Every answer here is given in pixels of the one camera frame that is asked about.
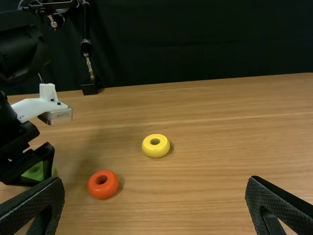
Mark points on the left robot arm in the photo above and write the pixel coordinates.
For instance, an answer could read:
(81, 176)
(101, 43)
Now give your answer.
(17, 49)

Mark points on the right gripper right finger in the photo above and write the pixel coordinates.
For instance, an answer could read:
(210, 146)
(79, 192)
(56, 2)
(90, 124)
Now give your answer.
(276, 203)

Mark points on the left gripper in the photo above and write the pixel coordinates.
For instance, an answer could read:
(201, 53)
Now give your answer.
(14, 137)

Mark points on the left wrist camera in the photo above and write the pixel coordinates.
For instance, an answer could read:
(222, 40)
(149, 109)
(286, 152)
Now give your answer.
(36, 107)

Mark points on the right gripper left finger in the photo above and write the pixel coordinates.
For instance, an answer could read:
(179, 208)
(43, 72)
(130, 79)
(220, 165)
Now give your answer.
(31, 208)

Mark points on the black clamp stand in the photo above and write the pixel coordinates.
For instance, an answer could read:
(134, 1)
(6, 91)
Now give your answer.
(90, 88)

